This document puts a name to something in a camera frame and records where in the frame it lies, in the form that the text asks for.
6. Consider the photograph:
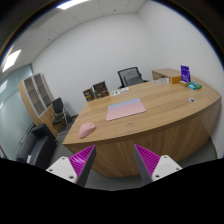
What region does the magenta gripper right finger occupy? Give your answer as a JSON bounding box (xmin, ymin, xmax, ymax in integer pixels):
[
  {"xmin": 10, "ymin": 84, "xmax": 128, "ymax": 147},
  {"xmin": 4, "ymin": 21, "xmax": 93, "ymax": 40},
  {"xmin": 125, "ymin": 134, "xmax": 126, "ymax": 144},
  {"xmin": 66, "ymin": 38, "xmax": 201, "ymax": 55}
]
[{"xmin": 133, "ymin": 144, "xmax": 181, "ymax": 185}]

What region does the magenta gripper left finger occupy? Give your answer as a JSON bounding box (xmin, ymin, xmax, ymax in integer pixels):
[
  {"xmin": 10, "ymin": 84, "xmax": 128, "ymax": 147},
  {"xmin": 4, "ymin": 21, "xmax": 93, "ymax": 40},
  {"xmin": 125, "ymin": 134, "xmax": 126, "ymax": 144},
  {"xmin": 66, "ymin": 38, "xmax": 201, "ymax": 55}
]
[{"xmin": 47, "ymin": 145, "xmax": 96, "ymax": 187}]

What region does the pink gradient mouse pad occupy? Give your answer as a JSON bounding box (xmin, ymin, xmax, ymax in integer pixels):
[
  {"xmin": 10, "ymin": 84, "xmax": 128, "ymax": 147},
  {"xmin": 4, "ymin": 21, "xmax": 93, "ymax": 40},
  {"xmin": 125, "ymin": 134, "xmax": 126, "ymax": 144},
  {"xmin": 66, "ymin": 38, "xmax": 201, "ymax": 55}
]
[{"xmin": 106, "ymin": 98, "xmax": 146, "ymax": 121}]

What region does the dark grey sofa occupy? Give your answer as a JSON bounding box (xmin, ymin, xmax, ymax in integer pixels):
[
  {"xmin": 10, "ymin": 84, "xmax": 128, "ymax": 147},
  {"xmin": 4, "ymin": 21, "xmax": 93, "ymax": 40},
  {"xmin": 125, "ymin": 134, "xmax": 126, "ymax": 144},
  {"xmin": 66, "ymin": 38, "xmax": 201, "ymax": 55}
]
[{"xmin": 16, "ymin": 124, "xmax": 57, "ymax": 170}]

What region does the large wooden office desk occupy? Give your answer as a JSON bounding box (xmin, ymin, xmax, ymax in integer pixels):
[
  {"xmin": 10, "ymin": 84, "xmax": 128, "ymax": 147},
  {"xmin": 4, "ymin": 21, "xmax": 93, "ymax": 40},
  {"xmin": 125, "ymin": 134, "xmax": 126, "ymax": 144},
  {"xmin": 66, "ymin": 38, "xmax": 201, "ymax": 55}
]
[{"xmin": 63, "ymin": 82, "xmax": 221, "ymax": 178}]

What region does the black visitor chair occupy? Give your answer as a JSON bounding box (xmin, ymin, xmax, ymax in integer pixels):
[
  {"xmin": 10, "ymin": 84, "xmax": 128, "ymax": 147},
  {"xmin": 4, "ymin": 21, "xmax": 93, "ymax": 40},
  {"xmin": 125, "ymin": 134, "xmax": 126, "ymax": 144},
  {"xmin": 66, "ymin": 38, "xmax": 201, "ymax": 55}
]
[{"xmin": 52, "ymin": 98, "xmax": 72, "ymax": 127}]

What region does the dark book left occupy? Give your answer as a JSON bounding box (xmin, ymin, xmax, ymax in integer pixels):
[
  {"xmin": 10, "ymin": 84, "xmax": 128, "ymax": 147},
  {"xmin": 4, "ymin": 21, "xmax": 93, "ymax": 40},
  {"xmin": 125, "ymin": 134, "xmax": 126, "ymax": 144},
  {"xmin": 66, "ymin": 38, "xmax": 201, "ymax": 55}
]
[{"xmin": 83, "ymin": 87, "xmax": 96, "ymax": 102}]

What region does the white label card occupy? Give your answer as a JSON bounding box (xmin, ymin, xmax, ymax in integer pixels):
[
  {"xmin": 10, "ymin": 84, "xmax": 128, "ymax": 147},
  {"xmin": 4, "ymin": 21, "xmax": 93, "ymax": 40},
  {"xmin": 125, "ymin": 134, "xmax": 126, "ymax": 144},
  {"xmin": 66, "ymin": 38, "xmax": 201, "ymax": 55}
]
[{"xmin": 111, "ymin": 87, "xmax": 129, "ymax": 96}]

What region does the wooden glass-door bookcase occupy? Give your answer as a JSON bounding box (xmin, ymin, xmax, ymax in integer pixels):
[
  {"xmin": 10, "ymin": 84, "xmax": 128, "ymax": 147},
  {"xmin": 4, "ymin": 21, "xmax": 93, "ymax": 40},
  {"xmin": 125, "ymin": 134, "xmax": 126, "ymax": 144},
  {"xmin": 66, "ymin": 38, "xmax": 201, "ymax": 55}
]
[{"xmin": 19, "ymin": 74, "xmax": 62, "ymax": 136}]

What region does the orange cardboard box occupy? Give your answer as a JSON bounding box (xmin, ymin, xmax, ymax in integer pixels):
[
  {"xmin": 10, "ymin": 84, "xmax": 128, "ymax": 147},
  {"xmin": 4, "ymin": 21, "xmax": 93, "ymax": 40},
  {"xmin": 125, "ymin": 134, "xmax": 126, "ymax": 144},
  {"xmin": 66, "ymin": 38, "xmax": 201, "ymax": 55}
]
[{"xmin": 170, "ymin": 76, "xmax": 181, "ymax": 84}]

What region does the green teal box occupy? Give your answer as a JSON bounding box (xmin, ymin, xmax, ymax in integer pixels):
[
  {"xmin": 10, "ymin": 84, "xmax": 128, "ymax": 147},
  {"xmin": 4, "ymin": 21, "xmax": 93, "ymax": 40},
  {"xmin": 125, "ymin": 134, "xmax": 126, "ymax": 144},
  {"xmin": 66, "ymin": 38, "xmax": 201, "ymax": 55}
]
[{"xmin": 188, "ymin": 82, "xmax": 202, "ymax": 90}]

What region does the black mesh office chair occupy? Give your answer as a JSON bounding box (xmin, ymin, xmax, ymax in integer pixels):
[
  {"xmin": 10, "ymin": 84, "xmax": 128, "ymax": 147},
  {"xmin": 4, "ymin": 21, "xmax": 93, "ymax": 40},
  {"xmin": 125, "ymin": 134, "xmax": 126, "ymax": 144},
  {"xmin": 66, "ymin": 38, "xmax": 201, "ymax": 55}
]
[{"xmin": 118, "ymin": 67, "xmax": 144, "ymax": 88}]

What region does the wooden side cabinet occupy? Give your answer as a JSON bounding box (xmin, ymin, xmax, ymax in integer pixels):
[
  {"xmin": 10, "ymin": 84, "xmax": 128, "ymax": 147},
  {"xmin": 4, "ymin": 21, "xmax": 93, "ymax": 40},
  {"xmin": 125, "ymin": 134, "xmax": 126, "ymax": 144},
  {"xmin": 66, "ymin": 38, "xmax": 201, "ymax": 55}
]
[{"xmin": 152, "ymin": 68, "xmax": 181, "ymax": 80}]

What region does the blue acrylic sign stand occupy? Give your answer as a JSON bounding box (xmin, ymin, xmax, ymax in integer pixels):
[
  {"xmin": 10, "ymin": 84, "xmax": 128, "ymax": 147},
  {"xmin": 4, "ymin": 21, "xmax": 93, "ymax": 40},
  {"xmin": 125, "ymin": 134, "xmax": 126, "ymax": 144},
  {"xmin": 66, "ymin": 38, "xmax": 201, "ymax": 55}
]
[{"xmin": 181, "ymin": 66, "xmax": 191, "ymax": 82}]

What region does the ceiling light panel left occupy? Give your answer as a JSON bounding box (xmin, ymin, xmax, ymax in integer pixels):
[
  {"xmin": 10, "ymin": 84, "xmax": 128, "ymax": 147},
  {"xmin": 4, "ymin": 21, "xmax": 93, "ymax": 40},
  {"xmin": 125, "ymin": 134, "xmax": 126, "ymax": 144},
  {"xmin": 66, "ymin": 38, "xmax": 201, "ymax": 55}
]
[{"xmin": 3, "ymin": 50, "xmax": 20, "ymax": 72}]

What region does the ceiling light panel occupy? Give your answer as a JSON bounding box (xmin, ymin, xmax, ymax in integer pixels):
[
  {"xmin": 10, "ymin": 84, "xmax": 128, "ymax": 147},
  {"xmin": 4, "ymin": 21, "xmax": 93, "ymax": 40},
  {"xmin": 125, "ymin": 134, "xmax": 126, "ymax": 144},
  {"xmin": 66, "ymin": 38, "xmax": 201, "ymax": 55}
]
[
  {"xmin": 56, "ymin": 0, "xmax": 89, "ymax": 10},
  {"xmin": 3, "ymin": 50, "xmax": 20, "ymax": 72}
]

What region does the ceiling light panel top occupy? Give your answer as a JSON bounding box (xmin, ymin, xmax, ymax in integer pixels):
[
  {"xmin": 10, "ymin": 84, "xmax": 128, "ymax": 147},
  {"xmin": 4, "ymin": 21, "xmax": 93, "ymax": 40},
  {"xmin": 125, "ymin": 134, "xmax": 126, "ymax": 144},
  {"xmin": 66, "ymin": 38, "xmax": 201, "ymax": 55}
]
[{"xmin": 56, "ymin": 0, "xmax": 89, "ymax": 10}]

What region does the desk cable grommet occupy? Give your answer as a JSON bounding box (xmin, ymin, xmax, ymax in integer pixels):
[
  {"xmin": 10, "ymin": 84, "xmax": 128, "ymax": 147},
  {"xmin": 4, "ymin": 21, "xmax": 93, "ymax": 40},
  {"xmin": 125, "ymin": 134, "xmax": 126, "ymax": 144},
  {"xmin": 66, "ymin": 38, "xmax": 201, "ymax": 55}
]
[{"xmin": 188, "ymin": 98, "xmax": 195, "ymax": 103}]

